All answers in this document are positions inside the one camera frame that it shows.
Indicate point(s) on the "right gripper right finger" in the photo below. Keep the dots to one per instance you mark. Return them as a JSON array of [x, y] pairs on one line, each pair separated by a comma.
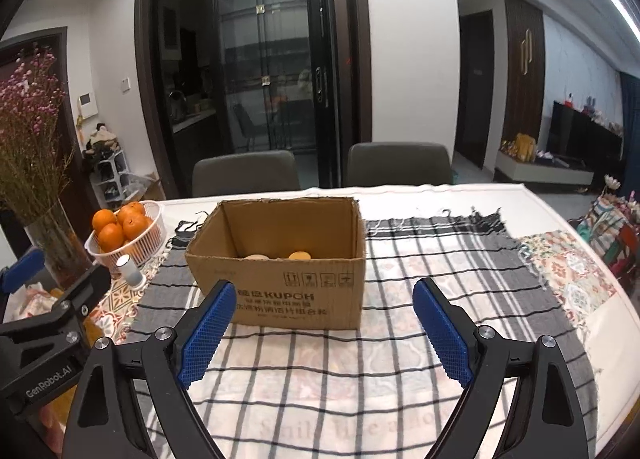
[[475, 356]]

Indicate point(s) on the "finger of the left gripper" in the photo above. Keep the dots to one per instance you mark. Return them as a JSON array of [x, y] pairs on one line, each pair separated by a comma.
[[19, 273], [69, 312]]

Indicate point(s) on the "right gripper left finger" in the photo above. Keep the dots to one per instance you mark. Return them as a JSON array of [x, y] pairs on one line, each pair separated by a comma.
[[175, 357]]

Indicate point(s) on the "grey haired doll head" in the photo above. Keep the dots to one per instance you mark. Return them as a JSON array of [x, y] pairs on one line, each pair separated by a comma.
[[257, 257]]

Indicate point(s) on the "brown wooden curved handle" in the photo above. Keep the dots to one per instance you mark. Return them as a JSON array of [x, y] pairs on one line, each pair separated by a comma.
[[300, 255]]

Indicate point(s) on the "glass vase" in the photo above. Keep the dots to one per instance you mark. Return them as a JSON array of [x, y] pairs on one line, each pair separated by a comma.
[[64, 254]]

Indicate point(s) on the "white cylinder speaker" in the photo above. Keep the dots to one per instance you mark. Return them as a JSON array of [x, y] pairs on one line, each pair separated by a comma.
[[130, 272]]

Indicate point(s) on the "orange front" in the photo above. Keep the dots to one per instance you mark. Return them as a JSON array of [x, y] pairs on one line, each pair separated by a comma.
[[111, 237]]

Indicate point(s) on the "orange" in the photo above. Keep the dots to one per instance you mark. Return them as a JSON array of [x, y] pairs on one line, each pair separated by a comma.
[[134, 224], [111, 237]]

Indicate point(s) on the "white plastic fruit basket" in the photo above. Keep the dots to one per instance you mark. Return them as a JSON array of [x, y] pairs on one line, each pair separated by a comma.
[[140, 249]]

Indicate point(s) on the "orange back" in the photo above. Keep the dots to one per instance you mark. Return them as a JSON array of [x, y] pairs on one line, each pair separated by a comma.
[[134, 224]]

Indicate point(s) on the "plaid grey white tablecloth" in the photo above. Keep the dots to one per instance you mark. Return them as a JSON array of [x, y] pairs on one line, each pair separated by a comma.
[[380, 391]]

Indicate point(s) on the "dried pink flower bouquet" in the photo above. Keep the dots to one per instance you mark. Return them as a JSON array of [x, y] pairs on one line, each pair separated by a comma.
[[33, 161]]

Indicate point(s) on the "white shoe rack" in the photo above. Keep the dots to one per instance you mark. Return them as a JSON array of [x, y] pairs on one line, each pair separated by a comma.
[[106, 166]]

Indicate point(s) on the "patterned floral table mat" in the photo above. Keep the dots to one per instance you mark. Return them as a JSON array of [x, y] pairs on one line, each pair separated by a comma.
[[568, 272]]

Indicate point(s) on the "brown cardboard box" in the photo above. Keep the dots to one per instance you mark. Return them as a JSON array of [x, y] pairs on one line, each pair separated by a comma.
[[324, 293]]

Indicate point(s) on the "grey chair right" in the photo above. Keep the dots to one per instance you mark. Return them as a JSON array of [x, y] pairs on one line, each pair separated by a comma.
[[371, 164]]

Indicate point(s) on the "grey chair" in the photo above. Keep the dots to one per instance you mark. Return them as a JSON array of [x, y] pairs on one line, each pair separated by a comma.
[[371, 164], [251, 172]]

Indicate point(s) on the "grey chair left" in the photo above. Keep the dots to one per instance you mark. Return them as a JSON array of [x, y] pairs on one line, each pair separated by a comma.
[[251, 172]]

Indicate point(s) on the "black tv cabinet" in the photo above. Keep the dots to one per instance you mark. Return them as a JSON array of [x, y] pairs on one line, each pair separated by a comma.
[[576, 136]]

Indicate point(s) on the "dark wooden door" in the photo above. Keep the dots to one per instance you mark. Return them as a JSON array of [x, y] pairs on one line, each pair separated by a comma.
[[526, 69]]

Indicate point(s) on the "wall intercom panel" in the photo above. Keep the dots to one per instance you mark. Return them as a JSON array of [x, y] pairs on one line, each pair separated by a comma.
[[87, 107]]

